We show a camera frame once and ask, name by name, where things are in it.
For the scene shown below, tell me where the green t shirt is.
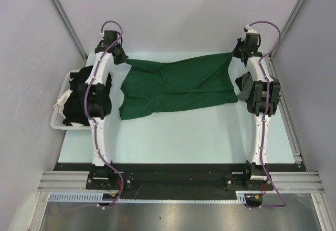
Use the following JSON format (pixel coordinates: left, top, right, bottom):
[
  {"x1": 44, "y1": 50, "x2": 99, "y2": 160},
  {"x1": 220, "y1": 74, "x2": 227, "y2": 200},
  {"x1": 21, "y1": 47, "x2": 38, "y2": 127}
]
[{"x1": 119, "y1": 52, "x2": 238, "y2": 120}]

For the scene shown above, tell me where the white plastic basket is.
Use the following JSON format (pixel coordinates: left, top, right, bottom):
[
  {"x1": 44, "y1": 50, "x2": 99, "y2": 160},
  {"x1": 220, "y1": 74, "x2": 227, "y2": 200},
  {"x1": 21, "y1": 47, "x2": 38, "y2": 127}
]
[{"x1": 50, "y1": 69, "x2": 90, "y2": 130}]

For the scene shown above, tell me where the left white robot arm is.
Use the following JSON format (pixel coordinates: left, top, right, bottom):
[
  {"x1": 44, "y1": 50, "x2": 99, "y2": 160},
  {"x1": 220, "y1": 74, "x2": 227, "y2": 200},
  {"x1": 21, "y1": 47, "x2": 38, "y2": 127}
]
[{"x1": 78, "y1": 30, "x2": 127, "y2": 189}]

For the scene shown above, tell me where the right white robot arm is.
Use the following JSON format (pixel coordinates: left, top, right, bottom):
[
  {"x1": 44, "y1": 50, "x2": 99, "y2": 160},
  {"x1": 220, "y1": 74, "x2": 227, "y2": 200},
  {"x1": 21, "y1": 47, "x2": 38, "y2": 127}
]
[{"x1": 233, "y1": 28, "x2": 280, "y2": 190}]

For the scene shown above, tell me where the black t shirt in basket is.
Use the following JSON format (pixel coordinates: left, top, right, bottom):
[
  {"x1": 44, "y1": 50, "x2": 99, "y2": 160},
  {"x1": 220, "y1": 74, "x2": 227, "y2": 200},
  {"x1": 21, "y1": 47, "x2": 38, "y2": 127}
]
[{"x1": 63, "y1": 66, "x2": 112, "y2": 125}]

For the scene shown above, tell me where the white t shirt in basket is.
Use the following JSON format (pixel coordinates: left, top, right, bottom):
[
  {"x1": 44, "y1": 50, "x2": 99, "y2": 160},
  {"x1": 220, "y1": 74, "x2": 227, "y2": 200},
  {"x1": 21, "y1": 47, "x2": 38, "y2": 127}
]
[{"x1": 53, "y1": 89, "x2": 88, "y2": 127}]

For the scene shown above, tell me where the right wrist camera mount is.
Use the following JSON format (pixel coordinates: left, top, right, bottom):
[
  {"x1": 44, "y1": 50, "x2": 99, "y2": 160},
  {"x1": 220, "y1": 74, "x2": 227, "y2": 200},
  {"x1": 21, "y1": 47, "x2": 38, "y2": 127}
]
[{"x1": 244, "y1": 25, "x2": 258, "y2": 34}]

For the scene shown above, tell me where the right aluminium corner post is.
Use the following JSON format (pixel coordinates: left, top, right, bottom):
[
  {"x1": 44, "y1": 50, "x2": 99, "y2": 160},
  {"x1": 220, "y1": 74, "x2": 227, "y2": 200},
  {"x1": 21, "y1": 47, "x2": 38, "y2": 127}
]
[{"x1": 269, "y1": 0, "x2": 307, "y2": 59}]

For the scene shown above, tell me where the aluminium corner post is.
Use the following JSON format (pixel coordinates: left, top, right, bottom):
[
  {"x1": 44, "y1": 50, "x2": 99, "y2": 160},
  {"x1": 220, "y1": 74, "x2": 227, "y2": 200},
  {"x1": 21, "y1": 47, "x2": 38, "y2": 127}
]
[
  {"x1": 49, "y1": 0, "x2": 88, "y2": 62},
  {"x1": 269, "y1": 0, "x2": 307, "y2": 59}
]

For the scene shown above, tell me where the left aluminium corner post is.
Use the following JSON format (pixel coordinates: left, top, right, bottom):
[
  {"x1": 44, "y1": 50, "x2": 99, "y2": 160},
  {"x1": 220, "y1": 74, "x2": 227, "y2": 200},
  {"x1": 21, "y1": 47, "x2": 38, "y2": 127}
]
[{"x1": 49, "y1": 0, "x2": 88, "y2": 62}]

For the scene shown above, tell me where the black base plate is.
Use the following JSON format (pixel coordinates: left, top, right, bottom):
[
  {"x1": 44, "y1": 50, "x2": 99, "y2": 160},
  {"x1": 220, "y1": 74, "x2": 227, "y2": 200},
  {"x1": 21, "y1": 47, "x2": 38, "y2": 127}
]
[{"x1": 54, "y1": 163, "x2": 305, "y2": 201}]

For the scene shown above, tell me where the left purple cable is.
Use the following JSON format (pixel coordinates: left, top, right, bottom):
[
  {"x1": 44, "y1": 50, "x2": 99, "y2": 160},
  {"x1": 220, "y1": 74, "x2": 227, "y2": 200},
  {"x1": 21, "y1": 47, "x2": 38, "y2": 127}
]
[{"x1": 83, "y1": 20, "x2": 124, "y2": 190}]

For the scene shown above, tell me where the blue slotted cable duct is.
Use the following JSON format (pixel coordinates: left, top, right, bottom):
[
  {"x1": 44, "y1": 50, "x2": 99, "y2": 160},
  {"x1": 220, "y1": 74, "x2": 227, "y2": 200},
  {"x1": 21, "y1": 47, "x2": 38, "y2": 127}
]
[{"x1": 49, "y1": 192, "x2": 103, "y2": 202}]

